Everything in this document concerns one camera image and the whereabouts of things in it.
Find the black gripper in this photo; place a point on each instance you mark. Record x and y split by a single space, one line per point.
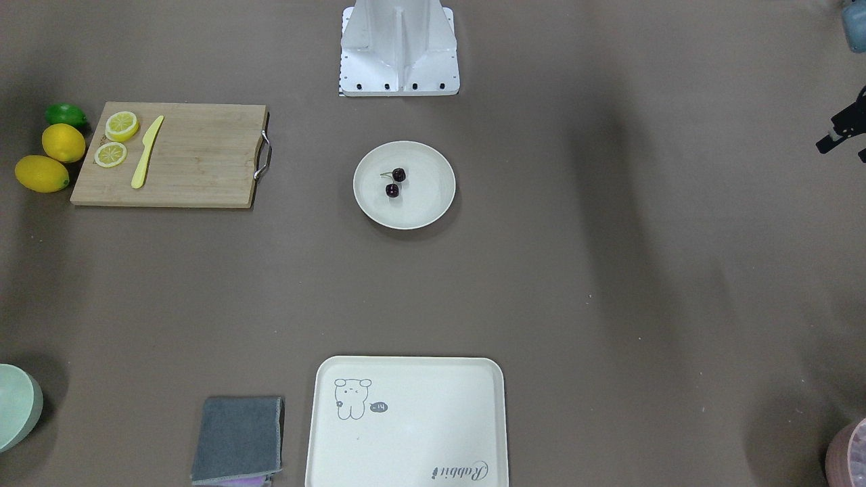
846 126

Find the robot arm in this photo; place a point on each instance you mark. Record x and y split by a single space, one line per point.
853 25

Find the cream rabbit tray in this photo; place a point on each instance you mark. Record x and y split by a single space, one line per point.
408 421

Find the pink bowl with ice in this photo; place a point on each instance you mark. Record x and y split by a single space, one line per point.
845 456

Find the cream round plate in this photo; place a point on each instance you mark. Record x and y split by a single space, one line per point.
425 195

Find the grey folded cloth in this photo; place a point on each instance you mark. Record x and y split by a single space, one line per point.
239 441

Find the yellow plastic knife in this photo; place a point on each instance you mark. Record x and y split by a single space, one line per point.
148 140

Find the lemon slice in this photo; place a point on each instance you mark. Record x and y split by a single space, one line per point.
110 154
121 126

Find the yellow lemon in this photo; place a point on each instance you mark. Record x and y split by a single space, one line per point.
42 174
63 142

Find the green lime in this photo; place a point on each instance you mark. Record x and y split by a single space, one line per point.
66 113

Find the mint green bowl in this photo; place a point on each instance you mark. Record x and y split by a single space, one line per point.
21 405

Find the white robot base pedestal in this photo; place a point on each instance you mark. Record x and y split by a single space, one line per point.
398 49

